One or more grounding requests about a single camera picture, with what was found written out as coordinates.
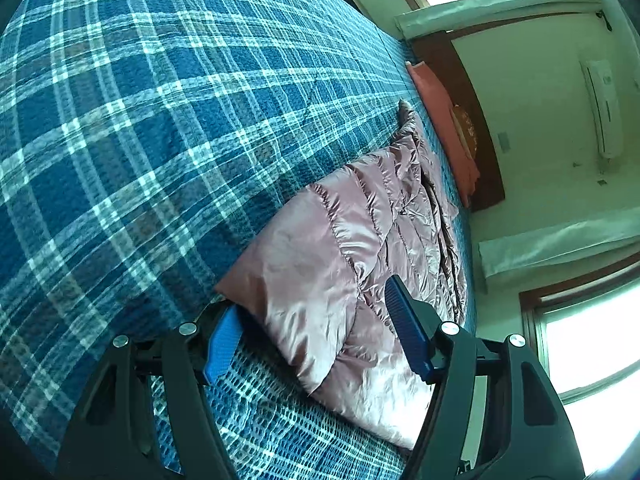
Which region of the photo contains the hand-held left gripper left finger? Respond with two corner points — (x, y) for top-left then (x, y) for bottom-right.
(55, 302), (246, 480)

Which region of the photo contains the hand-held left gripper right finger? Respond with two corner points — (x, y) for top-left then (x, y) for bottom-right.
(384, 275), (586, 480)

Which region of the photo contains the pink puffer jacket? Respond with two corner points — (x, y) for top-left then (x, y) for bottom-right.
(215, 100), (468, 451)

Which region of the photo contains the white curtain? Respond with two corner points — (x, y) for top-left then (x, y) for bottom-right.
(394, 0), (601, 41)
(477, 217), (640, 293)

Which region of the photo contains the round patterned cushion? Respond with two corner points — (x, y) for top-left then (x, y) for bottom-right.
(450, 104), (480, 161)

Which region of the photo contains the pink pillow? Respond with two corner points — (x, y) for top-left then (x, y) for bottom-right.
(406, 61), (482, 208)

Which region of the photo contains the blue plaid bedspread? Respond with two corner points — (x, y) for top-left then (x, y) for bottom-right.
(0, 0), (476, 480)

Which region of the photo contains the brown wooden headboard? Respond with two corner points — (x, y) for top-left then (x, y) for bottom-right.
(412, 35), (506, 213)

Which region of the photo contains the white air conditioner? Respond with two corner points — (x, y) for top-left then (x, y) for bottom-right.
(579, 59), (626, 160)

